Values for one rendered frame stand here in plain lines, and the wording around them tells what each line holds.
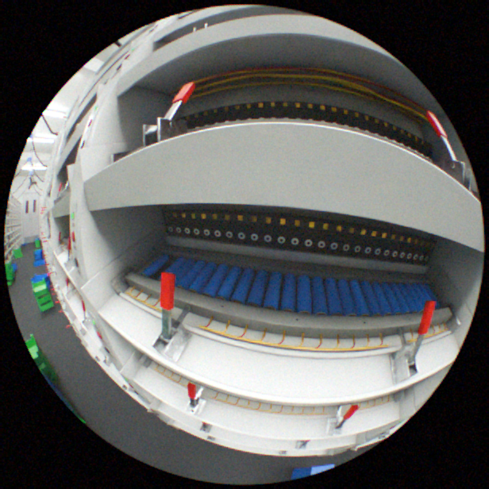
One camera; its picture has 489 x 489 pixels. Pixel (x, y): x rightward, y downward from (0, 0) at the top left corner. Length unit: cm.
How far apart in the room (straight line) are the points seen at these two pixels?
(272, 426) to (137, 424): 72
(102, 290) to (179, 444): 75
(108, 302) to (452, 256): 62
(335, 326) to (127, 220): 34
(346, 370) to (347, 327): 5
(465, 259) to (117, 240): 61
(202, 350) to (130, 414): 85
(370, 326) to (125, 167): 29
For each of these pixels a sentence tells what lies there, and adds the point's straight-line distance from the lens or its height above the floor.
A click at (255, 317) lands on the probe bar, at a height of 76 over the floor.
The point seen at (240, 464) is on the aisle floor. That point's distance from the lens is 86.
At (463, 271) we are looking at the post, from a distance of 38.
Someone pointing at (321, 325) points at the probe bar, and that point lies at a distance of 18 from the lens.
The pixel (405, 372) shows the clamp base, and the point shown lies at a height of 73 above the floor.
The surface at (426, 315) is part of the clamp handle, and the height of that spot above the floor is 79.
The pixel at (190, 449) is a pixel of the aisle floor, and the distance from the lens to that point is 88.
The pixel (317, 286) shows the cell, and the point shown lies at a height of 78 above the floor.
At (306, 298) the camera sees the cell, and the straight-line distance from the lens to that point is 20.
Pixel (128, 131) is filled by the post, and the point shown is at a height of 101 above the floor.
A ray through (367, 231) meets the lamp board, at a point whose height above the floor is 86.
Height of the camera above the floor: 86
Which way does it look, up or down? 10 degrees down
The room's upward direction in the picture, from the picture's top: 4 degrees clockwise
